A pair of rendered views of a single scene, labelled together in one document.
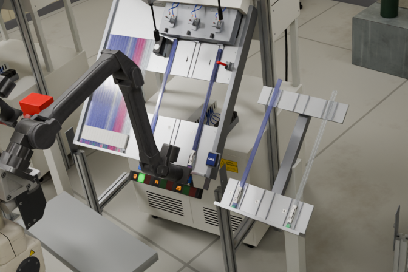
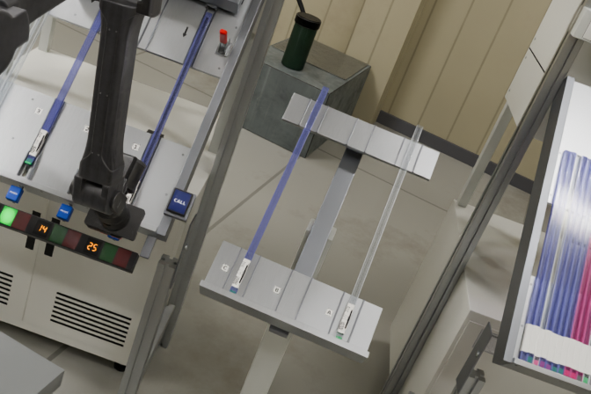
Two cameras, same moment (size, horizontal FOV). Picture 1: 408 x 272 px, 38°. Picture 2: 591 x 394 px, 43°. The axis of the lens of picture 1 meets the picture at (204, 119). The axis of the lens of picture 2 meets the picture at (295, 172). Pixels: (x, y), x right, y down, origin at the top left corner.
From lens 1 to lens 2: 1.04 m
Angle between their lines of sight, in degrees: 32
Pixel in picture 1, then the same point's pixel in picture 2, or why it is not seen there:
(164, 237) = not seen: outside the picture
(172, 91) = (25, 78)
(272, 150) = (204, 212)
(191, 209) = (29, 293)
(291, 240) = (266, 365)
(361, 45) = not seen: hidden behind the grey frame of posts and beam
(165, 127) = (78, 127)
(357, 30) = not seen: hidden behind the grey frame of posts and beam
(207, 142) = (164, 171)
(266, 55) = (262, 51)
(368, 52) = (255, 108)
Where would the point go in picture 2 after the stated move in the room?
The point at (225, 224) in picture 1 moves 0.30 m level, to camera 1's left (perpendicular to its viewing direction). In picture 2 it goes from (154, 327) to (13, 334)
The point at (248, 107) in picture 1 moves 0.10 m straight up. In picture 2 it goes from (167, 134) to (176, 104)
